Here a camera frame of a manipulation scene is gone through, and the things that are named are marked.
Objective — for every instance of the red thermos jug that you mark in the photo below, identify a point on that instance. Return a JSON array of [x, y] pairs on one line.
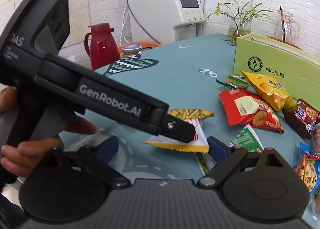
[[100, 46]]

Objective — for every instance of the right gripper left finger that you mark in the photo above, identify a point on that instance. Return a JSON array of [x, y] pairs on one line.
[[87, 168]]

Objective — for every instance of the person's left hand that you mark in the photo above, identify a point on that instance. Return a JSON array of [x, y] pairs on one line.
[[22, 160]]

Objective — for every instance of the glass pitcher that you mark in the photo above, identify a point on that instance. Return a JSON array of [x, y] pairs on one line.
[[287, 29]]

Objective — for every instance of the blue cookie packet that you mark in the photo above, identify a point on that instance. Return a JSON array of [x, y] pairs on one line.
[[307, 167]]

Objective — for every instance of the red rice cracker bag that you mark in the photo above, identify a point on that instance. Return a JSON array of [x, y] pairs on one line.
[[246, 108]]

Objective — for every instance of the white water dispenser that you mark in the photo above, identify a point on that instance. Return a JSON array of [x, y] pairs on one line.
[[165, 21]]

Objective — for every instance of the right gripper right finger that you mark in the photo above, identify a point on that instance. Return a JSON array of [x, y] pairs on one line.
[[230, 161]]

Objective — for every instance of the round bread snack packet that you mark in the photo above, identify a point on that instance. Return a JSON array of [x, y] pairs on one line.
[[233, 82]]

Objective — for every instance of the orange stool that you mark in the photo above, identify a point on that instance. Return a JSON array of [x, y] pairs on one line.
[[133, 47]]

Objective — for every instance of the green cardboard box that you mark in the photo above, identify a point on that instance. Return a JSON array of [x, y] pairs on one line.
[[294, 68]]

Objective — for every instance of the white yellow snack bag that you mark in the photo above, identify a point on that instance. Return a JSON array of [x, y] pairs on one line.
[[183, 119]]

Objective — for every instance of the orange chips bag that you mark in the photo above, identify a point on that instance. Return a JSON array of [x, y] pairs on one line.
[[271, 91]]

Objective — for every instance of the glass vase with plant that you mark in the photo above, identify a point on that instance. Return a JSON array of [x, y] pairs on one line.
[[241, 16]]

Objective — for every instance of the dark red cookie packet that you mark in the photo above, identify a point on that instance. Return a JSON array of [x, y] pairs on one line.
[[302, 118]]

